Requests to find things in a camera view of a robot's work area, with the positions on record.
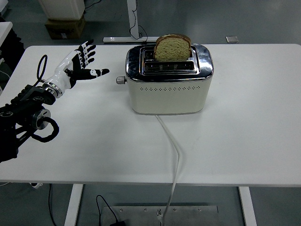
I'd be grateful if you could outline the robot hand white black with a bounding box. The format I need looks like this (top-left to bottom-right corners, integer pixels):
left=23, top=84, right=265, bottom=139
left=46, top=39, right=110, bottom=91

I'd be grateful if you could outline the brown cardboard box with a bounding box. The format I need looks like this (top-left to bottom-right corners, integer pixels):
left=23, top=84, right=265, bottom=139
left=44, top=14, right=86, bottom=40

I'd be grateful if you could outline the black cable with adapter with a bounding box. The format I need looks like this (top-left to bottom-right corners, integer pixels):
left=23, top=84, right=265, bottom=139
left=95, top=194, right=127, bottom=226

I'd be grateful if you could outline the white cabinet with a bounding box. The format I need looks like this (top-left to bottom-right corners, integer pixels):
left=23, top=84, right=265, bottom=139
left=37, top=0, right=85, bottom=20

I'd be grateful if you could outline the thin black cable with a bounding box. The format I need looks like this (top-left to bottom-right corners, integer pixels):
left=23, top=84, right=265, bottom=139
left=48, top=184, right=58, bottom=226

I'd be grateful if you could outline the black hanging cable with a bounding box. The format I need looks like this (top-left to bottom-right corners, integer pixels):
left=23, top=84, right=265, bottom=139
left=128, top=0, right=148, bottom=45

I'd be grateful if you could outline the brown bread slice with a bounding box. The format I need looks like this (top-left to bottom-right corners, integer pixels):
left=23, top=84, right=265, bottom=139
left=153, top=33, right=191, bottom=62

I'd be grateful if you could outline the grey metal plate with screws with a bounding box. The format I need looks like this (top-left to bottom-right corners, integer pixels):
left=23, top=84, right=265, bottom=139
left=101, top=205, right=219, bottom=226

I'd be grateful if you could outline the cream toaster chrome top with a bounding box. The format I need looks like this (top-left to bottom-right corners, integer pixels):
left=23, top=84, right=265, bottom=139
left=126, top=43, right=214, bottom=115

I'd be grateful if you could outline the white table leg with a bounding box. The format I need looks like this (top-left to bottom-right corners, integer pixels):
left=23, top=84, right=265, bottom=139
left=63, top=184, right=84, bottom=226
left=238, top=186, right=258, bottom=226

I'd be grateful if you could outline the black object beside table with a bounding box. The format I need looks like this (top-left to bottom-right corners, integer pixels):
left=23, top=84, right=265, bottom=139
left=0, top=54, right=15, bottom=92

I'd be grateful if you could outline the white toaster power cord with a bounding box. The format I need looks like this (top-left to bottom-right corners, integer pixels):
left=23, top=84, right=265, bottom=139
left=155, top=114, right=182, bottom=222

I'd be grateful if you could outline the white desk leg with foot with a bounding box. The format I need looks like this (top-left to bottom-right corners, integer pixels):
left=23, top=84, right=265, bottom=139
left=103, top=0, right=163, bottom=44

